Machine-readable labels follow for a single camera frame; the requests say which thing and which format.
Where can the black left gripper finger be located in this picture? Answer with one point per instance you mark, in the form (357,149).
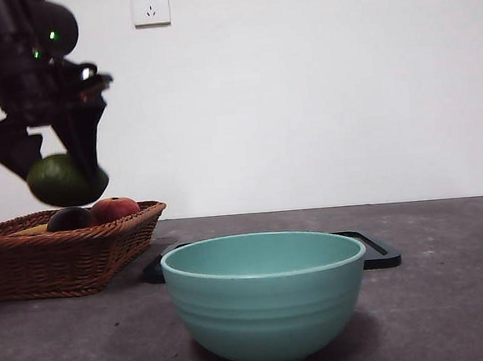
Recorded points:
(83,134)
(8,144)

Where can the black rectangular tray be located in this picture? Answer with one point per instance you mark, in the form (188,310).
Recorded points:
(383,257)

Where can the teal ribbed bowl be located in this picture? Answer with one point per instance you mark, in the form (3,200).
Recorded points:
(268,308)

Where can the yellow banana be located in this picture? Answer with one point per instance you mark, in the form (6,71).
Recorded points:
(32,230)

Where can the white wall socket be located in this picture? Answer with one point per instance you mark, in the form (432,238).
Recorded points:
(151,8)

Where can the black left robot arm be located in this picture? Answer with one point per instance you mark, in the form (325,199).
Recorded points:
(18,60)

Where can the dark red apple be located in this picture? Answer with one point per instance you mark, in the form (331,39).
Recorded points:
(71,219)

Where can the brown wicker basket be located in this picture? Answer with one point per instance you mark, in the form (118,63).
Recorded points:
(64,261)

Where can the green avocado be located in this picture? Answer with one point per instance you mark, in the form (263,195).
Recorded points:
(53,182)

